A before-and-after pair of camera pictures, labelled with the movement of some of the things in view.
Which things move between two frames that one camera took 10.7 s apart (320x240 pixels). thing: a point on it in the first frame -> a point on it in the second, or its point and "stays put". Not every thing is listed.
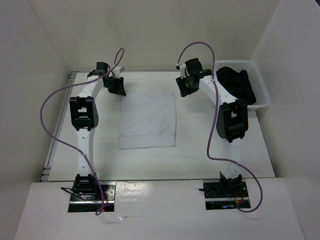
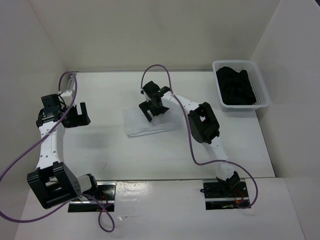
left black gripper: [119, 89] -> [80, 120]
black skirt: [238, 83] stays put
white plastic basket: [262, 98] stays put
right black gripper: [184, 91] -> [146, 106]
